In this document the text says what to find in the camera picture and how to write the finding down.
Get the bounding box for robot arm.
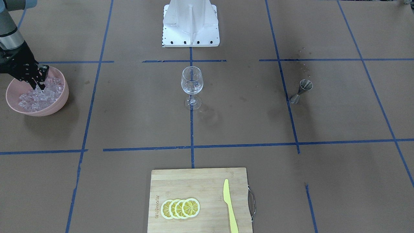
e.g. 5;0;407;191
0;0;50;90

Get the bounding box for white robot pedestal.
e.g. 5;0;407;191
162;0;220;48

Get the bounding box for steel double jigger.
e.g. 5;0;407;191
289;79;313;104

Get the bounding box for pink bowl of ice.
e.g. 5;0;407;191
5;66;69;117

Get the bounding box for wooden cutting board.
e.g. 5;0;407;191
147;168;253;233

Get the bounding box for clear wine glass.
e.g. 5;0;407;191
181;66;204;110

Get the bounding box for yellow plastic knife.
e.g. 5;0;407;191
223;179;239;233

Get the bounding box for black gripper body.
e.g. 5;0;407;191
0;42;38;82

